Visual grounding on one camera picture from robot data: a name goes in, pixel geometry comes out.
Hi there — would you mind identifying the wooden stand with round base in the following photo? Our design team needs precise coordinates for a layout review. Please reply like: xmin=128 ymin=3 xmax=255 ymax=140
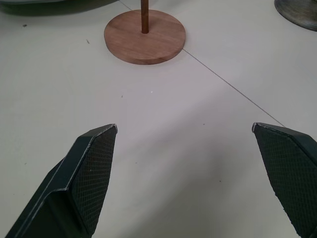
xmin=104 ymin=0 xmax=187 ymax=65

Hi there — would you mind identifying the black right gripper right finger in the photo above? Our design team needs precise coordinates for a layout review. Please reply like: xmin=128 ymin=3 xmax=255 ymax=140
xmin=252 ymin=122 xmax=317 ymax=238

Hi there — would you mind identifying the grey metal dish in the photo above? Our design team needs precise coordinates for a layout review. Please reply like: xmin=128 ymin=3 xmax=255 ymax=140
xmin=274 ymin=0 xmax=317 ymax=32

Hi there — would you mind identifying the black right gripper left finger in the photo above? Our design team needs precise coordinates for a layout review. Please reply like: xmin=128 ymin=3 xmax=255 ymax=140
xmin=3 ymin=123 xmax=118 ymax=238

